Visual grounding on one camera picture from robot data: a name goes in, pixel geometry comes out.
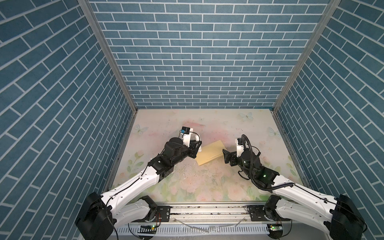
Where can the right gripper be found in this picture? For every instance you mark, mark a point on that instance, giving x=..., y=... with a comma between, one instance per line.
x=227, y=157

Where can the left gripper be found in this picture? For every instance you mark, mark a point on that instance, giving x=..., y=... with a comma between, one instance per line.
x=192, y=150

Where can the yellow envelope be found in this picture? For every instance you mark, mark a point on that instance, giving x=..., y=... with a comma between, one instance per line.
x=210, y=152

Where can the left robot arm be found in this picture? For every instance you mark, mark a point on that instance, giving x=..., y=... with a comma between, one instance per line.
x=100, y=215

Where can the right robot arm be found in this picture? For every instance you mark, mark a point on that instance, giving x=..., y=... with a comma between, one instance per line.
x=336, y=216

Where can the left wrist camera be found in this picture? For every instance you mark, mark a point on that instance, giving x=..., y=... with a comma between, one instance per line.
x=185, y=134

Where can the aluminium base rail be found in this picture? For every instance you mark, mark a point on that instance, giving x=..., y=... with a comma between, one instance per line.
x=230, y=212

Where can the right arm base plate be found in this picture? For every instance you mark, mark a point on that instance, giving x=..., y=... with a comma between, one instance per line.
x=257, y=214

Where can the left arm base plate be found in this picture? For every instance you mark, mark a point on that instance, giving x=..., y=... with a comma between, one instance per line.
x=163, y=212

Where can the white slotted cable duct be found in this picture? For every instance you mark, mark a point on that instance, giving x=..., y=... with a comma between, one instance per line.
x=195, y=230

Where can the left corner aluminium post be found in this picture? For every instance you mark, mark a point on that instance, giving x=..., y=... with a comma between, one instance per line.
x=99, y=35

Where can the corner aluminium post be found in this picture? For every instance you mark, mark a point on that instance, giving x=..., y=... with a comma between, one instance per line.
x=318, y=30
x=99, y=35

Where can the right corner aluminium post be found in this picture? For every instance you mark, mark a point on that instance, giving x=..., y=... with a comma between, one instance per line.
x=318, y=30

